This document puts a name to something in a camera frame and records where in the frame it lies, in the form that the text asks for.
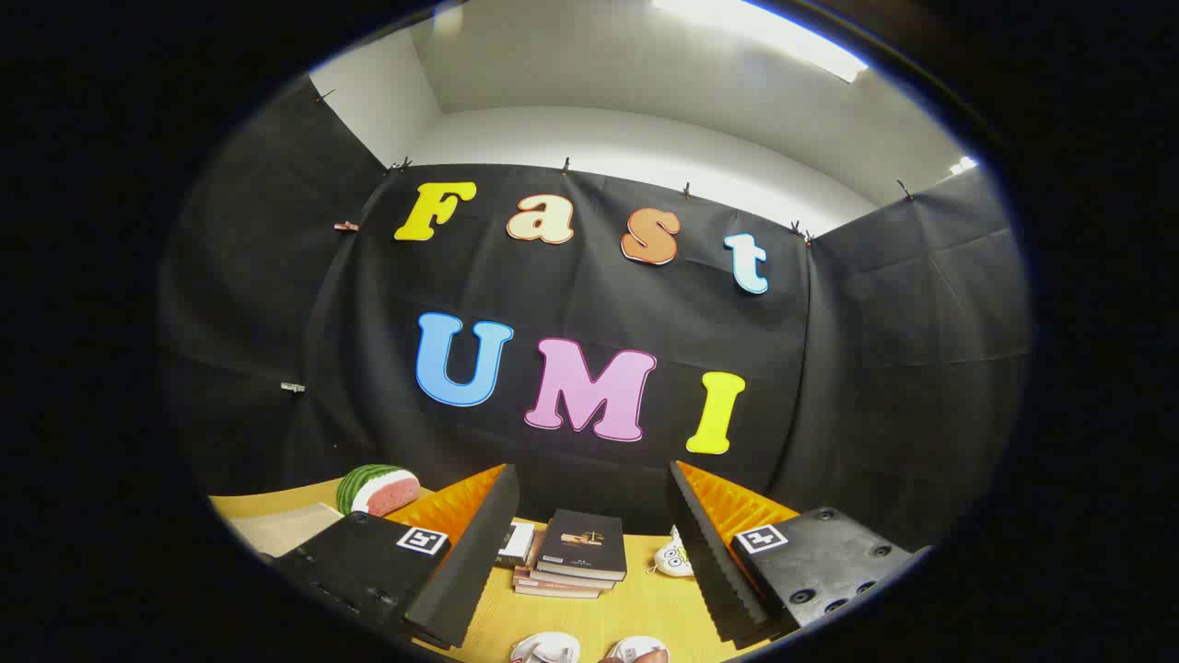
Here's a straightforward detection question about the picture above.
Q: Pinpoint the white round toy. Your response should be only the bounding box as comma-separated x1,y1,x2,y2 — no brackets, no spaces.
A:
649,527,695,578

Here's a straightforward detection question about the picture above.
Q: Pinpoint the black backdrop cloth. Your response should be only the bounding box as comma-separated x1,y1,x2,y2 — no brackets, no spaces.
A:
157,78,1031,553

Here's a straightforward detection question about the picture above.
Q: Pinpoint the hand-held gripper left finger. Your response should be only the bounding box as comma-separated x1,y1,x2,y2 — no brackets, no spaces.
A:
272,463,521,650

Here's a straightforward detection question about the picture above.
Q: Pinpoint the cream fabric storage box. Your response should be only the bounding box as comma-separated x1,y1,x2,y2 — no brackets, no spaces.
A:
226,502,346,559

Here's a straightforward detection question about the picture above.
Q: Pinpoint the toy watermelon slice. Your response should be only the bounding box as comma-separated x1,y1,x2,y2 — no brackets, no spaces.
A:
335,464,422,518

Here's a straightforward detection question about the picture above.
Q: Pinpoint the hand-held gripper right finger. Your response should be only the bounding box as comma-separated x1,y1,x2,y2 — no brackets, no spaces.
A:
670,460,927,647

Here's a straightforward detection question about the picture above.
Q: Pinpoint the black cover book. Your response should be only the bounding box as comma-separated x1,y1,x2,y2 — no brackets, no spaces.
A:
537,509,628,582

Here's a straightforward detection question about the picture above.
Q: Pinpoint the white cover book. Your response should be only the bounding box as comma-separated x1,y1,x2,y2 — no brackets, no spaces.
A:
497,521,536,566

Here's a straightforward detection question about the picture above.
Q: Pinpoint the dark brown book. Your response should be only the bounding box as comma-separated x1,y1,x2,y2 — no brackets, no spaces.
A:
529,569,616,591

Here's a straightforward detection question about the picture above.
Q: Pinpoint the reddish brown book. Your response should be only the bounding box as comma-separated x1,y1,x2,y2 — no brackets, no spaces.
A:
512,529,605,600

